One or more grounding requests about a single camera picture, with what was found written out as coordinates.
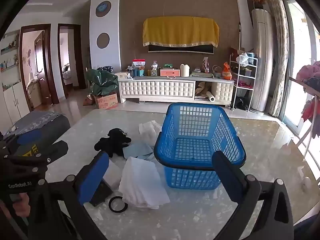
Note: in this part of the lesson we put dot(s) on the light blue cloth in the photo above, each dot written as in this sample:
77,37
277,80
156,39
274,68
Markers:
138,152

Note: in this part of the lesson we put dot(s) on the cream plastic jug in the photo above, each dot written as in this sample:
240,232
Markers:
185,70

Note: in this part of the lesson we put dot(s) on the dark wooden door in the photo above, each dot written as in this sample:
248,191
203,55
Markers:
40,65

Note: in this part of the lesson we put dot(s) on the wall shelf with bottles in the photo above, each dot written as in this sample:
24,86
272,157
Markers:
10,55

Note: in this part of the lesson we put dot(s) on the dark grey case yellow print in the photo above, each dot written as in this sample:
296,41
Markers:
42,132

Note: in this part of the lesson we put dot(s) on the grey lace cloth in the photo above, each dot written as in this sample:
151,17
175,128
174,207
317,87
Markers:
41,118

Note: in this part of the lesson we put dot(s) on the white cupboard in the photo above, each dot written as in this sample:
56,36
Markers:
13,105

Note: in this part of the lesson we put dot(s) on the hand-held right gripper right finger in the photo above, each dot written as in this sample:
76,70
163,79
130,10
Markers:
225,175

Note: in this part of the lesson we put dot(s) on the black wall television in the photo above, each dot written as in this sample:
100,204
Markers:
181,49

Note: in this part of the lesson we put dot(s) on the black cloth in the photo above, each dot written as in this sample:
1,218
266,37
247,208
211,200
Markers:
113,140

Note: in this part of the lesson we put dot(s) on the white crumpled cloth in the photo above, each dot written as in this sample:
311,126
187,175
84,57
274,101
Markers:
149,128

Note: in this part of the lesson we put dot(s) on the red and white box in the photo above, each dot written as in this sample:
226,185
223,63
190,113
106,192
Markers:
138,63

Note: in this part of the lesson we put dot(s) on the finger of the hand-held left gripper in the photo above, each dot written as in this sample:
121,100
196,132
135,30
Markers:
53,148
29,136

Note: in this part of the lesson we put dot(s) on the round blue wall decoration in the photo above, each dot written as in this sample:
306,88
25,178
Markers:
103,9

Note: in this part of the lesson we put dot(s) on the black bag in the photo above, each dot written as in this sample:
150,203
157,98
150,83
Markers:
241,103

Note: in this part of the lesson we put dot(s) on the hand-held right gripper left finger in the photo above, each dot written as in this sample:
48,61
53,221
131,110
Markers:
92,177

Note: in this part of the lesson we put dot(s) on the wicker basket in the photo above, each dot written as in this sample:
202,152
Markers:
217,73

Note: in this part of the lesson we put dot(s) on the teal box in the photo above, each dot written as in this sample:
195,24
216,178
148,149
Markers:
138,72

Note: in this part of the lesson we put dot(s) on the white tufted television cabinet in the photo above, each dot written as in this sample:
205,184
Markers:
157,88

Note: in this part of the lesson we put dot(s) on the clothes rack with pink garments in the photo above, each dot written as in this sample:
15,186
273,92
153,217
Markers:
310,80

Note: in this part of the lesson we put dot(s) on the patterned curtain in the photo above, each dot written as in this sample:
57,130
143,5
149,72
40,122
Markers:
277,42

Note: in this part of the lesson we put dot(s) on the standing air conditioner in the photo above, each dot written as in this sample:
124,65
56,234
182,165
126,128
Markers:
261,60

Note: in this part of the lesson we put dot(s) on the orange bag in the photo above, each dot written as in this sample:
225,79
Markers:
227,72

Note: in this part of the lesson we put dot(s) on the small white folded cloth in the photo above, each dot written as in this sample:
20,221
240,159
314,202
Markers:
112,173

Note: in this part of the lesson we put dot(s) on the white towel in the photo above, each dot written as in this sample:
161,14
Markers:
142,185

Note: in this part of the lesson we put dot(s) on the white paper roll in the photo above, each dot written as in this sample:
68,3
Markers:
211,96

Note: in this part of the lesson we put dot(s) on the cardboard box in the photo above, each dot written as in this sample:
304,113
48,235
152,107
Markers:
106,101

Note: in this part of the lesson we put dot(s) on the pink drawer box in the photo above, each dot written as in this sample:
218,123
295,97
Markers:
170,72

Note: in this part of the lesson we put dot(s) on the dark wooden doorway frame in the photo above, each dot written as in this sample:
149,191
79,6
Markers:
81,57

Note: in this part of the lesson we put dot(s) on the yellow television cover cloth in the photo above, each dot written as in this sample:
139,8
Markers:
180,30

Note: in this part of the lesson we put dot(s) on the blue plastic basket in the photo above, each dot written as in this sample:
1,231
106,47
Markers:
197,145

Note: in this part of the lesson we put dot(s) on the person's left hand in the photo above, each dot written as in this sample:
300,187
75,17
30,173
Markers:
18,206

